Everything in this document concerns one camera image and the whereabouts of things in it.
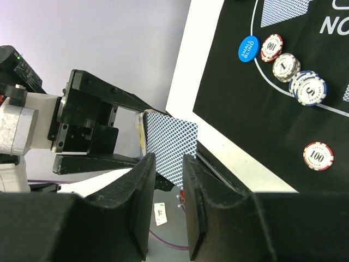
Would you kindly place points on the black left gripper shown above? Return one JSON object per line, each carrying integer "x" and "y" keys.
{"x": 85, "y": 120}

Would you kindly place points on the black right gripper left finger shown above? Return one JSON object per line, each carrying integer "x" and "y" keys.
{"x": 111, "y": 224}

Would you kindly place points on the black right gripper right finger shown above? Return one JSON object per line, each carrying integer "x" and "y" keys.
{"x": 224, "y": 225}

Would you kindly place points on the blue playing card box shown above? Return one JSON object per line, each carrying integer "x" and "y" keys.
{"x": 141, "y": 133}

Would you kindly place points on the blue backed card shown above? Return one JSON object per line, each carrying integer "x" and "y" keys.
{"x": 170, "y": 139}

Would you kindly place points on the red 100 chip stack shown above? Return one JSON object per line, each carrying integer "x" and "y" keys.
{"x": 318, "y": 156}

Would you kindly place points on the blue chips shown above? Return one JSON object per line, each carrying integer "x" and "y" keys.
{"x": 308, "y": 88}

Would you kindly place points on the grey chips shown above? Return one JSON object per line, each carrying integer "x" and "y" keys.
{"x": 285, "y": 67}

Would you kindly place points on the face down community card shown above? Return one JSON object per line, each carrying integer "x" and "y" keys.
{"x": 346, "y": 94}

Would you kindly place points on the blue small blind button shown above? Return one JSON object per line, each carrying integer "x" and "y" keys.
{"x": 248, "y": 49}

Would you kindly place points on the red chips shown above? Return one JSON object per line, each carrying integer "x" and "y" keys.
{"x": 271, "y": 47}

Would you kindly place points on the black poker table mat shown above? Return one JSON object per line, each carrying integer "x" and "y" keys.
{"x": 249, "y": 106}

